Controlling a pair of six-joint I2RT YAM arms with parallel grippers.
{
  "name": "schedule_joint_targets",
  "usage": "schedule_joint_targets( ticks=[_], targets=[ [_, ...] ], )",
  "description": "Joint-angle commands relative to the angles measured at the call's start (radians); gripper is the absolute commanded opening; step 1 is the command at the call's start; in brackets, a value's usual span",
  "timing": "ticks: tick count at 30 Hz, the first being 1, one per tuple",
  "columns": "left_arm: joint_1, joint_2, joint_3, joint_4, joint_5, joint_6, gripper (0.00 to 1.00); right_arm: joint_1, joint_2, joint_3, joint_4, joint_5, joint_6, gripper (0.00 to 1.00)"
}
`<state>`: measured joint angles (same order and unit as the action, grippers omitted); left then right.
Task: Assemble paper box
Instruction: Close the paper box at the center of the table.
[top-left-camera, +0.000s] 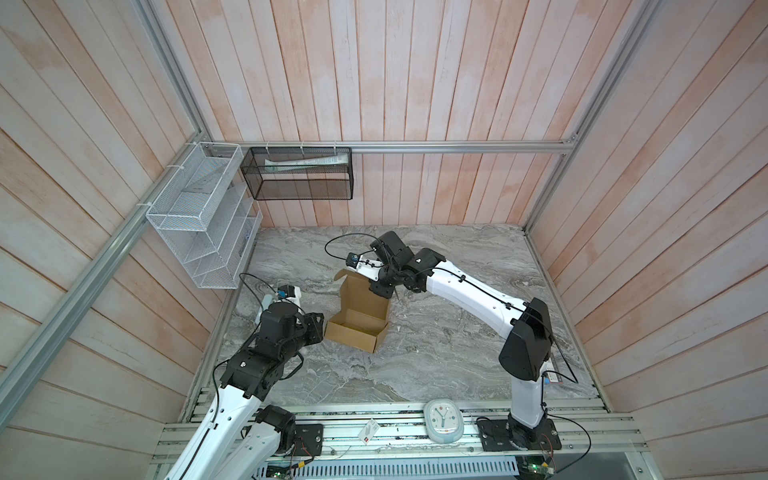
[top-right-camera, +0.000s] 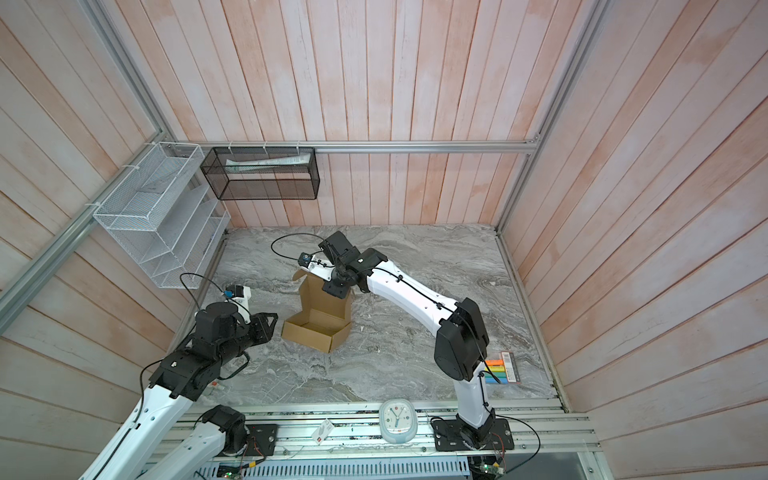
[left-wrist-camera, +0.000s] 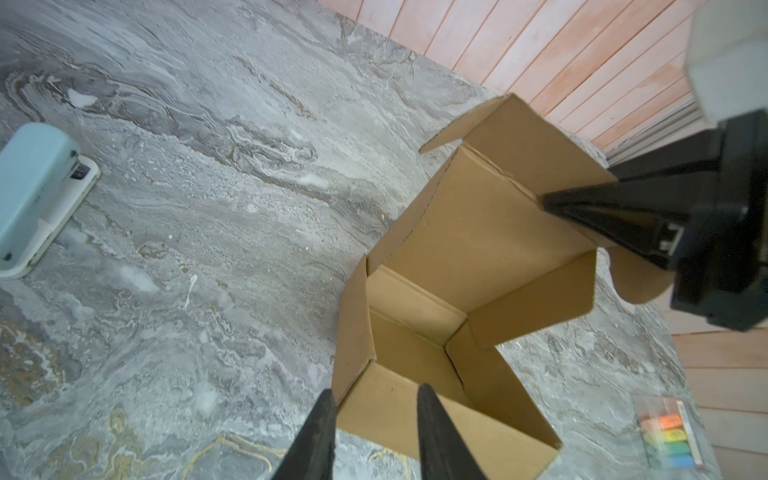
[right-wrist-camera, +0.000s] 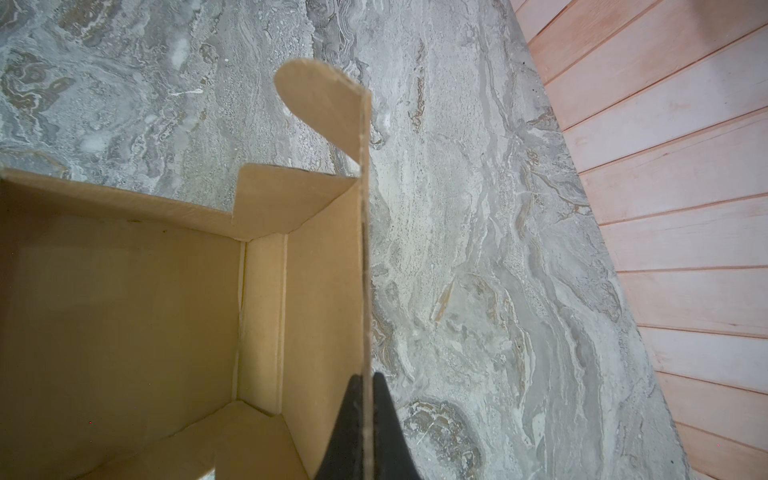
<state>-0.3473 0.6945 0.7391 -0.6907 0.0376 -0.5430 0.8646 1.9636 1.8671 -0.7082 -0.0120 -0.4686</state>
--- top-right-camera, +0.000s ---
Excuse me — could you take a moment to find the white wire mesh shelf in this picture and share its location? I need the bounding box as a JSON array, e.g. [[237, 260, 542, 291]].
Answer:
[[94, 142, 230, 289]]

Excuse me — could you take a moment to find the aluminium rail front frame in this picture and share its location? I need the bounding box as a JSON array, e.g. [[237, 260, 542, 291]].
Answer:
[[244, 400, 600, 455]]

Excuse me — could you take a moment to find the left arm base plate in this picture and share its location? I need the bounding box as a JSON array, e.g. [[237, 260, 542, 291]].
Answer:
[[224, 423, 278, 458]]

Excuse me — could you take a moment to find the white paper tag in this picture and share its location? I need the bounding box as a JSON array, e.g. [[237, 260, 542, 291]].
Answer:
[[312, 419, 335, 445]]

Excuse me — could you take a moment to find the paper in black basket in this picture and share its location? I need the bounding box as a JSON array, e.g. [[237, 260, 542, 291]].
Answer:
[[224, 154, 312, 174]]

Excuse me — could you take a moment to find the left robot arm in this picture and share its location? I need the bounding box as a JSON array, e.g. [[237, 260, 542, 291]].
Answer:
[[82, 301, 278, 479]]

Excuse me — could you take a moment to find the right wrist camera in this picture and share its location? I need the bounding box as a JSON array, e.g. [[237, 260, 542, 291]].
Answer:
[[298, 253, 334, 281]]

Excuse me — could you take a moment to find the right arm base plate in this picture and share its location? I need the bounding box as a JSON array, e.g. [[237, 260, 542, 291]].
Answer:
[[430, 417, 514, 452]]

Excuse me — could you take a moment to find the black wire mesh basket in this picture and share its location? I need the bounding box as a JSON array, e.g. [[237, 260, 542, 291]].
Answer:
[[201, 146, 321, 201]]

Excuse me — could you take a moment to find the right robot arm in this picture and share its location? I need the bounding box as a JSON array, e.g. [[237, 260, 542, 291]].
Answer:
[[298, 231, 491, 431]]

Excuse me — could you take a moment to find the brown cardboard box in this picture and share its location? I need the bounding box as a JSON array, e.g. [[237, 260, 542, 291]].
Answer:
[[281, 270, 354, 353]]

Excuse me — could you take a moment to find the colourful marker pack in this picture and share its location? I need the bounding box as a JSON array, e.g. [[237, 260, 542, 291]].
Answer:
[[484, 351, 520, 385]]

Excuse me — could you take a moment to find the white round clock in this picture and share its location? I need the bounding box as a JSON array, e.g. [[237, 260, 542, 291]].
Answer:
[[379, 399, 418, 444]]

